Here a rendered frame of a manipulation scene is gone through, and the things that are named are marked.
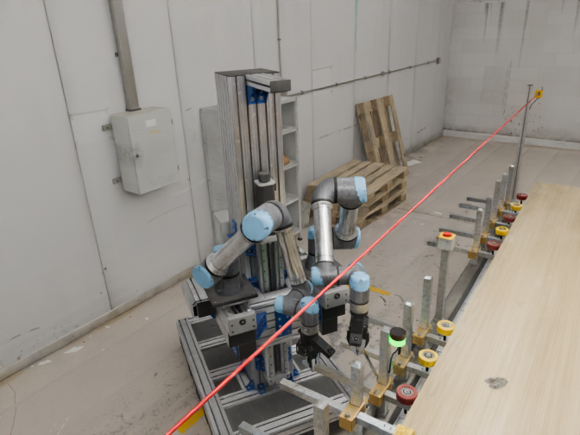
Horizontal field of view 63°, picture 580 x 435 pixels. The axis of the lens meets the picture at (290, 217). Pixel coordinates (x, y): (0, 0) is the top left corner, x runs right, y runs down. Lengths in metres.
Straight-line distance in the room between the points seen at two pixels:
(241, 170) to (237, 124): 0.22
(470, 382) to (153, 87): 3.16
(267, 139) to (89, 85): 1.80
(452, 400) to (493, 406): 0.14
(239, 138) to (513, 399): 1.58
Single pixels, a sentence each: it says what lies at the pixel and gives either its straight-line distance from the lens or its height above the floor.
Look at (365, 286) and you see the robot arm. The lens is 1.81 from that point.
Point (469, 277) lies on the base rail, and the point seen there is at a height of 0.70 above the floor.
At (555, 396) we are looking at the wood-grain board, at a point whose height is 0.90.
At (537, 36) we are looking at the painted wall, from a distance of 9.45.
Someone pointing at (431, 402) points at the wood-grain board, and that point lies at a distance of 1.97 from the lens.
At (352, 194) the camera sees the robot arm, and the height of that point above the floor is 1.55.
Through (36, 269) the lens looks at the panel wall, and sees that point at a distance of 3.80.
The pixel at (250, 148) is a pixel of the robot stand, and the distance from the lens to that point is 2.30.
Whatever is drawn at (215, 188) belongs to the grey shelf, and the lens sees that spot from 4.52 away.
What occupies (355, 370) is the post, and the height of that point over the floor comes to 1.13.
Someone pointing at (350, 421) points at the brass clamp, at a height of 0.97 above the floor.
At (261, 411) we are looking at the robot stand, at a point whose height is 0.21.
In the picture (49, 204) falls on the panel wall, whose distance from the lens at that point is 3.72.
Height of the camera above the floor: 2.25
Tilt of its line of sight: 23 degrees down
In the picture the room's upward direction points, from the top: 2 degrees counter-clockwise
